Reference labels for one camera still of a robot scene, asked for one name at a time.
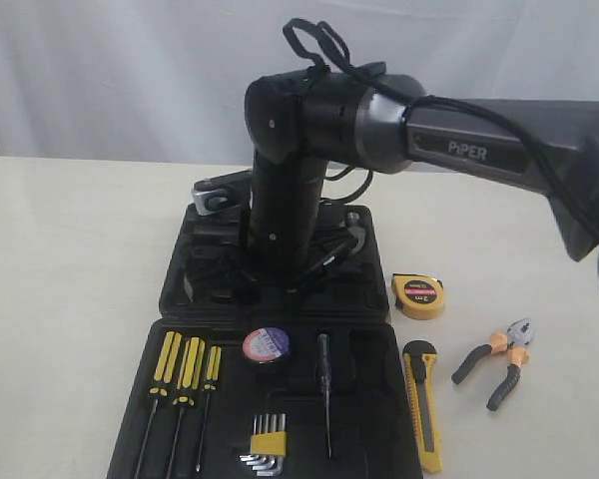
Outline yellow black utility knife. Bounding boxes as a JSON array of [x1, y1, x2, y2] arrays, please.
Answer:
[[402, 340, 442, 473]]

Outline claw hammer black handle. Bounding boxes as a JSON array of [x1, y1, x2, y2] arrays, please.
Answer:
[[330, 211, 367, 256]]

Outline orange black pliers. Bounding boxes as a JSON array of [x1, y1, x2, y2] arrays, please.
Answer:
[[450, 316, 535, 411]]

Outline large yellow black screwdriver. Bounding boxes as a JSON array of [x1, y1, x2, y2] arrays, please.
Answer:
[[133, 330, 183, 479]]

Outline voltage tester screwdriver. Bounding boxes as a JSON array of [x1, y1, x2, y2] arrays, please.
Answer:
[[317, 333, 332, 458]]

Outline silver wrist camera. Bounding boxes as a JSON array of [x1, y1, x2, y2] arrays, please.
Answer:
[[192, 170, 252, 216]]

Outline black plastic tool case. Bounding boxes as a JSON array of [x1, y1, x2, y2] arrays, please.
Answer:
[[108, 205, 422, 478]]

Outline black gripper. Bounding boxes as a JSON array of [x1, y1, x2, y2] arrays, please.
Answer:
[[192, 155, 359, 305]]

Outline small yellow black screwdriver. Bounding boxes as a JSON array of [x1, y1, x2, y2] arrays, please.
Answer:
[[195, 345, 222, 474]]

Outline hex key set yellow holder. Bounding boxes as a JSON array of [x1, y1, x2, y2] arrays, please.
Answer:
[[239, 413, 288, 478]]

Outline yellow measuring tape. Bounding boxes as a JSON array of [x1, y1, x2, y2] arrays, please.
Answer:
[[391, 273, 446, 320]]

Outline black electrical tape roll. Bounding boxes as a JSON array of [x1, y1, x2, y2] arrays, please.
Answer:
[[242, 326, 292, 371]]

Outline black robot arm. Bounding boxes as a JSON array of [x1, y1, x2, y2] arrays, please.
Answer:
[[244, 62, 599, 281]]

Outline middle yellow black screwdriver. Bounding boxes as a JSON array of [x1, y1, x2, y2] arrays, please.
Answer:
[[166, 336, 206, 478]]

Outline white backdrop cloth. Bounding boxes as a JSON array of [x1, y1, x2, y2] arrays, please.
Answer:
[[0, 1, 599, 165]]

